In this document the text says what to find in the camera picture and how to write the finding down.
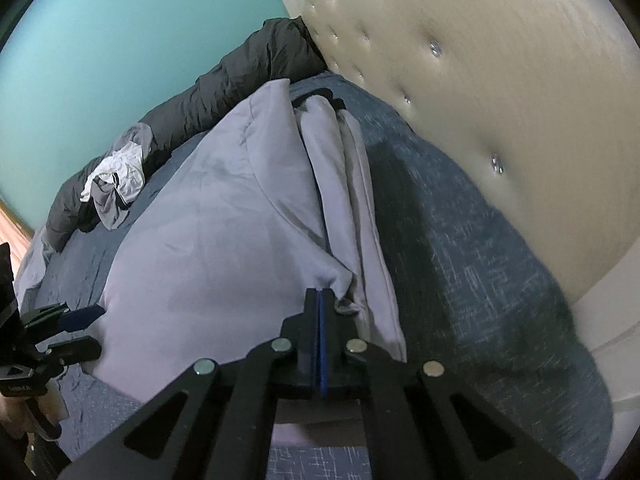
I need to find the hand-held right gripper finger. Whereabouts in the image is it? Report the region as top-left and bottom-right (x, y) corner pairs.
(322, 287), (576, 480)
(60, 287), (323, 480)

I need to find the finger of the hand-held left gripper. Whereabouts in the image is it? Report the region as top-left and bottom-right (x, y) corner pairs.
(49, 336), (103, 365)
(24, 302), (107, 334)

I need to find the grey jacket with black trim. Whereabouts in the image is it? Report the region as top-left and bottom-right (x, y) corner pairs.
(80, 79), (408, 401)

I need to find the light grey blanket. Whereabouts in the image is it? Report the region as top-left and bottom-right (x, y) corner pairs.
(12, 230), (61, 301)

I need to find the black garment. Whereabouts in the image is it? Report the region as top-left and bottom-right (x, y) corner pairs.
(77, 200), (101, 233)

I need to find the pink curtain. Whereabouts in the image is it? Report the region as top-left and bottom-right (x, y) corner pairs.
(0, 210), (31, 257)

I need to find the blue patterned bed sheet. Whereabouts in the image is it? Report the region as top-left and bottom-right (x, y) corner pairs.
(12, 72), (616, 480)

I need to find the dark grey quilt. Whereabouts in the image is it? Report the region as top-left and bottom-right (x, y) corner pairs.
(45, 16), (331, 253)

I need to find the beige tufted headboard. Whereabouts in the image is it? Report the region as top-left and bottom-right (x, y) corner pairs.
(287, 0), (640, 411)

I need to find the wooden window frame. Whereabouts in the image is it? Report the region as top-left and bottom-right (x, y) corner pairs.
(0, 197), (37, 236)

